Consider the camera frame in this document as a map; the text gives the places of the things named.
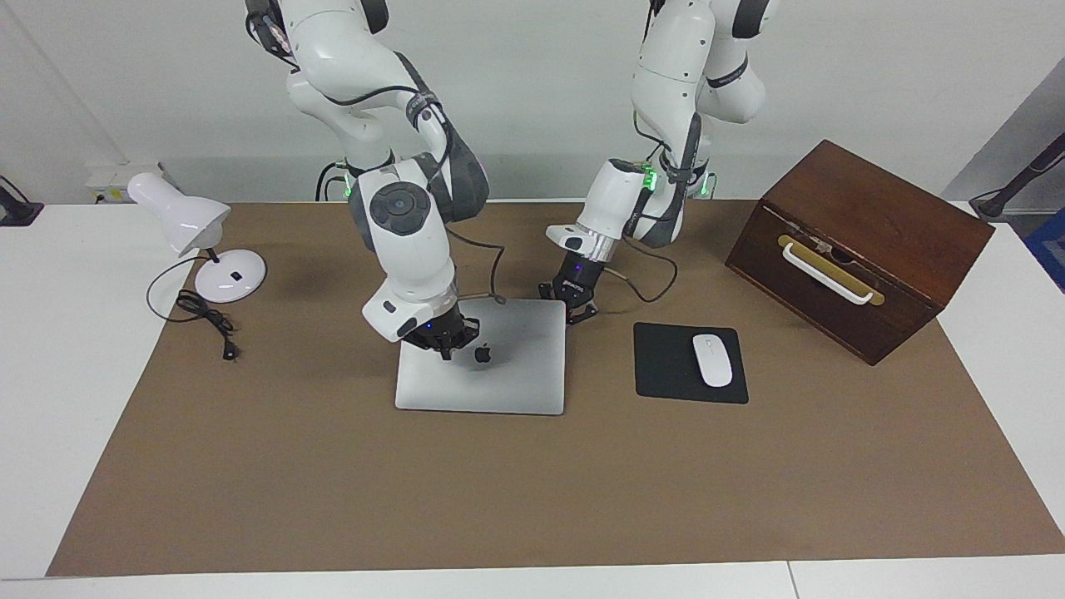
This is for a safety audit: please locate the silver laptop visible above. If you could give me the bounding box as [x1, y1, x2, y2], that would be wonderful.
[394, 298, 568, 416]

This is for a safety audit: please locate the black mouse pad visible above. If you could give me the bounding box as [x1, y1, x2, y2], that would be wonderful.
[633, 323, 750, 405]

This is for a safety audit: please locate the white computer mouse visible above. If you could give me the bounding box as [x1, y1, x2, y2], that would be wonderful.
[692, 334, 734, 389]

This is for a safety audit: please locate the brown table mat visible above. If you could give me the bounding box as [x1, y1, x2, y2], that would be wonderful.
[46, 200, 1065, 577]

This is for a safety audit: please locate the white desk lamp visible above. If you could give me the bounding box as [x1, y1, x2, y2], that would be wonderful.
[127, 172, 268, 304]

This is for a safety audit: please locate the dark wooden box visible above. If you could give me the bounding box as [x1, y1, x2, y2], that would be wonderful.
[725, 139, 996, 367]

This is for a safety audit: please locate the white power strip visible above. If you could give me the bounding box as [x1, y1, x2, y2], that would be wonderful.
[86, 162, 167, 205]

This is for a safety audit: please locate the black tripod leg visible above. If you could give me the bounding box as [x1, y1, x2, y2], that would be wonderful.
[969, 131, 1065, 221]

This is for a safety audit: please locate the black stand foot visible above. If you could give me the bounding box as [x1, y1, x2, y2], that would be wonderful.
[0, 175, 44, 227]

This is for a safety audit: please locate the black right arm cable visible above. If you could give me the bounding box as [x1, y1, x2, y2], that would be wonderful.
[320, 83, 508, 307]

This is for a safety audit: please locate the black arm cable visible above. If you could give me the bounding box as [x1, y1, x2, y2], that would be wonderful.
[320, 83, 508, 307]
[603, 108, 708, 304]

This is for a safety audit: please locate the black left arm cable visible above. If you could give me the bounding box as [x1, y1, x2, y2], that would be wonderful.
[603, 108, 708, 304]

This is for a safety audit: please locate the black right base cable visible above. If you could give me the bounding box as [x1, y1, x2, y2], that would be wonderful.
[315, 160, 350, 202]

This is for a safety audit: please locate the brass handle backplate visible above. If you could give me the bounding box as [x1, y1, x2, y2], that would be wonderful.
[777, 235, 885, 307]

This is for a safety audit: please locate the black lamp power cable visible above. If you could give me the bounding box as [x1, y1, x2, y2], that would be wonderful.
[146, 254, 242, 361]

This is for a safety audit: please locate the white box handle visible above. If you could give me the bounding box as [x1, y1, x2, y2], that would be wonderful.
[782, 242, 874, 305]

